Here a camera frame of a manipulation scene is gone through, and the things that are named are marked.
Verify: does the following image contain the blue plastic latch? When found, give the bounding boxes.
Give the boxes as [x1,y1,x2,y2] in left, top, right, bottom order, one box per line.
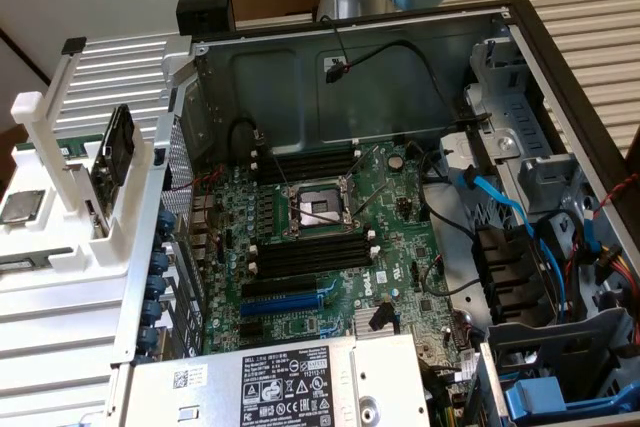
[503,375,640,422]

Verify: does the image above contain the black cable plug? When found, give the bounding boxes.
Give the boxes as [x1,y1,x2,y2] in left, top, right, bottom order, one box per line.
[368,298,396,333]

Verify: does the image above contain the red yellow power wires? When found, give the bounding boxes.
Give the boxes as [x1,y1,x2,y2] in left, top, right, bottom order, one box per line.
[593,240,640,299]

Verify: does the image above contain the black box device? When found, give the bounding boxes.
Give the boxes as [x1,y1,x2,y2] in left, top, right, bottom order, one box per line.
[176,0,237,37]

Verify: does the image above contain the silver finned heatsink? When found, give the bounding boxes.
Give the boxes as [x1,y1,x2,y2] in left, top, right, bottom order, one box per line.
[352,304,397,337]

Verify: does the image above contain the silver CPU chip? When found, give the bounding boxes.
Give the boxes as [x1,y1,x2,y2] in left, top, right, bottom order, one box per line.
[0,189,47,225]

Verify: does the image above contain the black plastic fan shroud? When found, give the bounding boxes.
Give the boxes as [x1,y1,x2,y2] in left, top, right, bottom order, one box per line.
[471,224,555,324]

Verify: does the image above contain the black RAM slot white latches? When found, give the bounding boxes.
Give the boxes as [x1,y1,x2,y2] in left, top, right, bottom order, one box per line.
[248,245,381,279]
[249,137,360,161]
[248,229,377,264]
[249,149,362,174]

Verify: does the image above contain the blue expansion slot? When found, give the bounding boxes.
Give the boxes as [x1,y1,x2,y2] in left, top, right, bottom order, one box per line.
[238,293,325,319]

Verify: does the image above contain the short black expansion slot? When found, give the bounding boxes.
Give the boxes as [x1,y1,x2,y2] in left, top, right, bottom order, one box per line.
[237,320,266,339]

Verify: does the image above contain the grey power supply with label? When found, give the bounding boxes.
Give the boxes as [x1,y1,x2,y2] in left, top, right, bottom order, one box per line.
[119,333,432,427]

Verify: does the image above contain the silver disk bay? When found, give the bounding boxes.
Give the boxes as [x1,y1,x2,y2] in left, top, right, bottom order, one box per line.
[463,36,557,164]

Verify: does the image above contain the red black twisted wire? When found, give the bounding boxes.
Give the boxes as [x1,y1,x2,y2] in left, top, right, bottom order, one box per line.
[581,170,640,222]
[191,165,227,249]

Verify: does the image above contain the green graphics card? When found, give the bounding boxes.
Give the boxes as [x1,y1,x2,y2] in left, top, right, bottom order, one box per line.
[85,161,124,241]

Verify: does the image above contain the grey drive cage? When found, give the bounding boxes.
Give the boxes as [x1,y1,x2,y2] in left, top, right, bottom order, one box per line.
[477,305,640,427]

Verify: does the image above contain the blue SATA wire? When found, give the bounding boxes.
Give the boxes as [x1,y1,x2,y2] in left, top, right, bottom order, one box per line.
[456,165,570,322]

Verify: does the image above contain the green Dell motherboard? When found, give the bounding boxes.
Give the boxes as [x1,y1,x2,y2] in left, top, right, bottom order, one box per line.
[192,139,484,366]

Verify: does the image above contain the white parts rack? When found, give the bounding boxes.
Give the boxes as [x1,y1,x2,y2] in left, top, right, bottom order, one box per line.
[0,37,157,294]

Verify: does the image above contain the black wire with plug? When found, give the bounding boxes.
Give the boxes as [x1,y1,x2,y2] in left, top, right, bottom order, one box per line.
[319,14,496,126]

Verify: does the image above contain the silver rear port block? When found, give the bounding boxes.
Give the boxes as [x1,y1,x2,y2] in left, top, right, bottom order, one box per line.
[192,193,217,227]
[191,230,215,274]

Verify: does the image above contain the thin steel locking lever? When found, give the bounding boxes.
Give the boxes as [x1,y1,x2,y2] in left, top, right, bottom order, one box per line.
[256,134,297,199]
[354,180,388,218]

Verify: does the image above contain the metal CPU socket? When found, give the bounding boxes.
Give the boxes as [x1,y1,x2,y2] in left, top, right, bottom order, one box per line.
[280,175,365,241]

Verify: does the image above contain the green RAM stick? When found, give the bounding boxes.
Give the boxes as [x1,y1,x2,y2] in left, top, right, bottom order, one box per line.
[14,133,109,161]

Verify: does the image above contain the long black expansion slot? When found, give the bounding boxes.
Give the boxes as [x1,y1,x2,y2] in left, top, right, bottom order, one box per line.
[241,273,322,299]

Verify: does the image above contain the open grey PC case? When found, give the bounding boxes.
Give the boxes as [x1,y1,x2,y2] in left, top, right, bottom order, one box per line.
[109,0,640,427]

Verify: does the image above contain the black end cap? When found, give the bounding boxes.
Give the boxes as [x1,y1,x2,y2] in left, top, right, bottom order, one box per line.
[60,36,88,56]

